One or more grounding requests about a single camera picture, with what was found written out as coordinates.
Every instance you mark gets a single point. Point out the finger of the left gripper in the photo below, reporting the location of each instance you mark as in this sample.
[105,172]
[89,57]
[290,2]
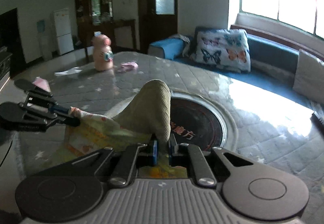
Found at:
[36,96]
[17,117]

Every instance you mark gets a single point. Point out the plain white cushion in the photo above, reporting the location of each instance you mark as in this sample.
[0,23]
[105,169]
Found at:
[309,77]

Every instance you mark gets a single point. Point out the dark wooden display cabinet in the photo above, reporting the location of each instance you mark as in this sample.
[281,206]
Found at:
[89,15]

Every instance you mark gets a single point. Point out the white refrigerator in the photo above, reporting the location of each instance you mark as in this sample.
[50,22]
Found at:
[63,33]

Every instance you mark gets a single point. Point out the pink cartoon water bottle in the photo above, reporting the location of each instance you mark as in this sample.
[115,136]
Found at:
[102,53]

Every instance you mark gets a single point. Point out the teal bench sofa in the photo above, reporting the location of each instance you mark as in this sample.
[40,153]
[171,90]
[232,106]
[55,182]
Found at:
[273,68]

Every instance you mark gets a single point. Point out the blue folded blanket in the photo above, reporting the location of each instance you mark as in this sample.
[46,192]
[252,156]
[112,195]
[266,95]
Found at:
[173,47]

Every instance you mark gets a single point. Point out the pink hair scrunchie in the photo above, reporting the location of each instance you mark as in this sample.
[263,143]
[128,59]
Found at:
[127,66]

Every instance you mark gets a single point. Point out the loose white tissue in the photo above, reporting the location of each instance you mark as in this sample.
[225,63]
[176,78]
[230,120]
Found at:
[72,71]

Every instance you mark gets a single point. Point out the dark wooden door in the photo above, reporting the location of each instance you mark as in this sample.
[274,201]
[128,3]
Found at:
[157,20]

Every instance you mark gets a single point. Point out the dark wooden side table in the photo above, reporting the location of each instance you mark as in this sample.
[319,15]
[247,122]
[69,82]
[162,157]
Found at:
[121,32]

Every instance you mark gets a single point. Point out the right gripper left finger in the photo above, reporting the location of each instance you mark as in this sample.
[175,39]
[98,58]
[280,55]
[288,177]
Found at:
[125,164]

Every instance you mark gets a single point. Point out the pink tissue pack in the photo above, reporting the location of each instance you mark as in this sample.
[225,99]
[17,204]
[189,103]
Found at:
[42,83]

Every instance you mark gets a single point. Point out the colourful printed child's garment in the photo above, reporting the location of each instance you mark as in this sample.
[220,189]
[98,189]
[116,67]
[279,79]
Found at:
[147,114]

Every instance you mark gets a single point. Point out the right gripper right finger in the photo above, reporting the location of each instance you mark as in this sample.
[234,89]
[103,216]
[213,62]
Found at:
[192,158]

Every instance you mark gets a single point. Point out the butterfly print pillow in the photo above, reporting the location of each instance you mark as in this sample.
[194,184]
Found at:
[223,49]

